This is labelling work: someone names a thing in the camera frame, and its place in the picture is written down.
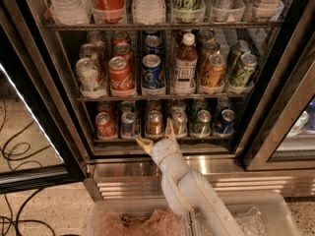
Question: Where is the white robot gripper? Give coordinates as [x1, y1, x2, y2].
[136, 118, 190, 181]

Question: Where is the orange soda can front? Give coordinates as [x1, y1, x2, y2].
[147, 110, 162, 136]

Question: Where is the orange soda can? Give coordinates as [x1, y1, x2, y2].
[147, 99, 161, 112]
[147, 110, 162, 136]

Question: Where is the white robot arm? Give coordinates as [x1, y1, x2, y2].
[136, 118, 245, 236]

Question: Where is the silver green can bottom front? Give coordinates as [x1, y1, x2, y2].
[171, 110, 187, 138]

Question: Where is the silver green can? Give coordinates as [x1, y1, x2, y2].
[171, 110, 187, 138]
[170, 98, 186, 111]

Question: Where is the white blue can bottom front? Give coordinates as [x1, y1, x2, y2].
[121, 111, 138, 137]

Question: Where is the white blue can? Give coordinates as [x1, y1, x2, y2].
[121, 111, 138, 137]
[120, 100, 137, 113]

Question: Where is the orange soda can rear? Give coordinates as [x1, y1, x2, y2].
[147, 99, 161, 112]

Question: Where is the silver green can bottom rear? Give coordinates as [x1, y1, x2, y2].
[170, 98, 186, 111]

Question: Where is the white blue can bottom rear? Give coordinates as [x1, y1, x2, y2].
[120, 100, 137, 113]

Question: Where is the red cola can bottom front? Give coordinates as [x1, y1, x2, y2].
[95, 112, 116, 138]

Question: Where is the red cola can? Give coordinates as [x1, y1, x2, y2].
[113, 43, 134, 60]
[96, 101, 112, 115]
[108, 56, 134, 91]
[95, 112, 116, 138]
[111, 30, 131, 45]

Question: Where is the blue pepsi can middle front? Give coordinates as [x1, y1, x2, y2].
[142, 54, 162, 89]

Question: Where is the blue pepsi can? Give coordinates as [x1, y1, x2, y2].
[144, 35, 162, 55]
[142, 54, 162, 89]

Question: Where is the steel fridge base grille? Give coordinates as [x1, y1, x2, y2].
[85, 155, 315, 201]

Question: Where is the red cola can bottom rear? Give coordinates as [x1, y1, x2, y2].
[96, 101, 112, 115]

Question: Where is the red cola can middle front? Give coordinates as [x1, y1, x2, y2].
[108, 56, 134, 91]

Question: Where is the orange lacroix can front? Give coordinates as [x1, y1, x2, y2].
[201, 54, 226, 88]

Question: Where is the orange lacroix can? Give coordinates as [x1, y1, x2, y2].
[199, 40, 221, 67]
[201, 54, 226, 88]
[197, 29, 216, 44]

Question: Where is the white can middle front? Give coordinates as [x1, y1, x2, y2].
[76, 58, 103, 92]

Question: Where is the red cola can middle rear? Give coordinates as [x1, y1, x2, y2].
[111, 30, 131, 45]

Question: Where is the orange lacroix can rear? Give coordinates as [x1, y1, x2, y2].
[197, 29, 216, 44]

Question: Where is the open glass fridge door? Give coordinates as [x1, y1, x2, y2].
[0, 0, 86, 194]

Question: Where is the white can middle rear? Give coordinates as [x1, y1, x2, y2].
[87, 31, 106, 50]

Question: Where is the green lacroix can front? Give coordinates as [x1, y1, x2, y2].
[229, 54, 258, 88]

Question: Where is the green lacroix can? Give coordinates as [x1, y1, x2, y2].
[226, 39, 251, 75]
[229, 54, 258, 88]

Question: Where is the green lacroix can rear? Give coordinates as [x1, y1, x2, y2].
[226, 39, 251, 75]

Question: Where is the right glass fridge door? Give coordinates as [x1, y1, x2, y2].
[243, 54, 315, 171]

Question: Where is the red cola bottle top shelf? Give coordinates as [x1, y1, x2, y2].
[93, 0, 125, 23]

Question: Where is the brown tea bottle white cap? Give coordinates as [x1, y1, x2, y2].
[172, 32, 198, 89]

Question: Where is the left clear plastic bin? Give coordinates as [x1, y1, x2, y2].
[86, 199, 192, 236]

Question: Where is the clear plastic bin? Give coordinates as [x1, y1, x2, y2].
[86, 199, 192, 236]
[187, 191, 301, 236]

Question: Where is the right clear plastic bin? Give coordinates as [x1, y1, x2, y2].
[187, 191, 301, 236]

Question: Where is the clear water bottle centre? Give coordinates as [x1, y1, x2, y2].
[132, 0, 166, 25]

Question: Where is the clear water bottle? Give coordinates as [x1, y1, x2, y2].
[132, 0, 166, 25]
[49, 0, 92, 26]

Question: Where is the clear water bottle left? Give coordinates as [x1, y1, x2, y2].
[49, 0, 92, 26]

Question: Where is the black floor cable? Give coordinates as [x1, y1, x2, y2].
[0, 187, 57, 236]

